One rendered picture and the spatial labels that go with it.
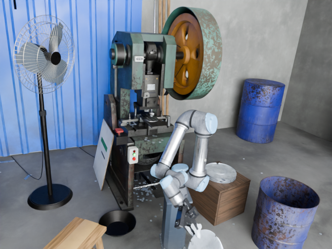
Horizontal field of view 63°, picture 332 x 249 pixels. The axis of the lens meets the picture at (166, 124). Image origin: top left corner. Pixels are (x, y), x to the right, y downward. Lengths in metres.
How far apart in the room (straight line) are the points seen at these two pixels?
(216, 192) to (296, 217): 0.61
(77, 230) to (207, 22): 1.78
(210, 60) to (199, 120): 0.72
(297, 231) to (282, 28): 3.56
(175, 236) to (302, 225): 0.90
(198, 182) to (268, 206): 0.61
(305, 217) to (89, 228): 1.46
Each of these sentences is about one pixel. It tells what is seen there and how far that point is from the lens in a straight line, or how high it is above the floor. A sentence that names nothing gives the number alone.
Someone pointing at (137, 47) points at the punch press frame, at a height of 1.40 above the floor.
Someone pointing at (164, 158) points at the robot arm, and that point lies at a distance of 1.62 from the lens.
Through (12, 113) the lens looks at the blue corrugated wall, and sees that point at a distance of 3.48.
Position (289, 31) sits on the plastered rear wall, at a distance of 5.19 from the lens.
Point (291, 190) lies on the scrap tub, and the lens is 2.50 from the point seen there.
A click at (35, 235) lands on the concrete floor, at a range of 2.44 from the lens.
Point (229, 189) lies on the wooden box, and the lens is 2.36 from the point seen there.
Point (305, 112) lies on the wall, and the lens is 5.28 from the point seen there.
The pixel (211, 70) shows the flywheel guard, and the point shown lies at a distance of 2.25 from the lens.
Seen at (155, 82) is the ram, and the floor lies 1.10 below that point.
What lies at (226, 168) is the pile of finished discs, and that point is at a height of 0.39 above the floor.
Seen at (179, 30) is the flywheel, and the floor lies 1.54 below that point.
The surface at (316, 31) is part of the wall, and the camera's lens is 5.22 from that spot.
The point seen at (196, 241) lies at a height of 0.53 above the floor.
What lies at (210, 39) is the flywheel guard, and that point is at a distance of 2.24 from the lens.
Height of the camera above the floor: 1.58
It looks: 20 degrees down
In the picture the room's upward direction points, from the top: 4 degrees clockwise
